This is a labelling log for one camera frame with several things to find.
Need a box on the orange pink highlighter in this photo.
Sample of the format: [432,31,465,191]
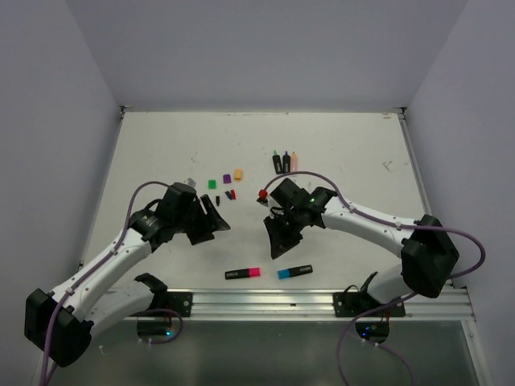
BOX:
[290,152,298,172]

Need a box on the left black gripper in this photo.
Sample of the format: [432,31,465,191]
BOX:
[174,194,229,244]

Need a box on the pink black highlighter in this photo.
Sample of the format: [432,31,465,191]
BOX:
[225,267,261,280]

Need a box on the orange highlighter cap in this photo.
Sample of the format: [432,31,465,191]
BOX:
[233,168,243,182]

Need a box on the right aluminium side rail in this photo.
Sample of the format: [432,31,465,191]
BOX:
[398,113,433,215]

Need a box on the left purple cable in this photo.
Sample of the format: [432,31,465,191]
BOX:
[38,180,184,386]

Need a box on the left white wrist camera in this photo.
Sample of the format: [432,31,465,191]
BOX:
[183,178,196,189]

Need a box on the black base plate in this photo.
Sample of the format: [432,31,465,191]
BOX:
[332,291,406,318]
[163,291,193,318]

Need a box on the aluminium front rail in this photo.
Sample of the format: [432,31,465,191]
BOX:
[170,287,475,321]

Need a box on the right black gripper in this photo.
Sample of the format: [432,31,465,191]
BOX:
[263,207,303,257]

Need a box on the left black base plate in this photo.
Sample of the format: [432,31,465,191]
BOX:
[163,291,193,318]

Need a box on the green black highlighter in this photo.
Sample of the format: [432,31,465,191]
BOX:
[272,150,283,175]

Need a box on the blue black highlighter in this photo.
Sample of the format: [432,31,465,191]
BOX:
[278,265,313,280]

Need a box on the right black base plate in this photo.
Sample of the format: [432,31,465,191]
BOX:
[332,291,406,318]

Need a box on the purple black highlighter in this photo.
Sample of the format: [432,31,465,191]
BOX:
[282,151,291,174]

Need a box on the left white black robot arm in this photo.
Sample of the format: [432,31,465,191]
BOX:
[24,183,230,367]

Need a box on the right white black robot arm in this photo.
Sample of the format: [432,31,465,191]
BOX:
[257,178,459,316]

